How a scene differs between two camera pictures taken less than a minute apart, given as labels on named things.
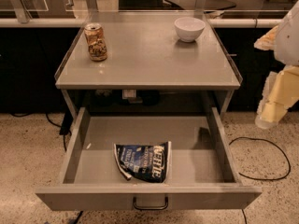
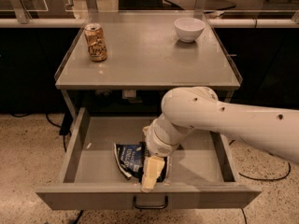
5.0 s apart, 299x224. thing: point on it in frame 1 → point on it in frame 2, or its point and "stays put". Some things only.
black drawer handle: (150, 207) stays put
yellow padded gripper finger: (268, 41) → (146, 131)
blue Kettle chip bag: (144, 162) stays put
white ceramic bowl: (188, 28) stays put
